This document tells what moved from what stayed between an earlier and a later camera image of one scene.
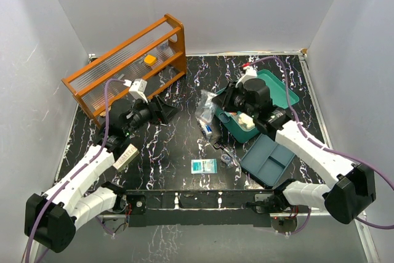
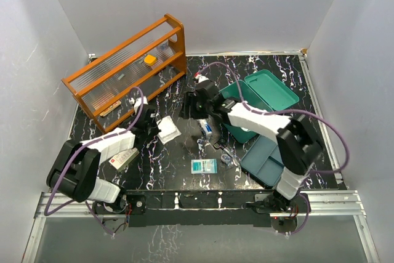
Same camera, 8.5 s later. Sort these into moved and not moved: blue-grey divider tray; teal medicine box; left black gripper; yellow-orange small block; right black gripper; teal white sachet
Moved: left black gripper; right black gripper
Not moved: yellow-orange small block; blue-grey divider tray; teal white sachet; teal medicine box
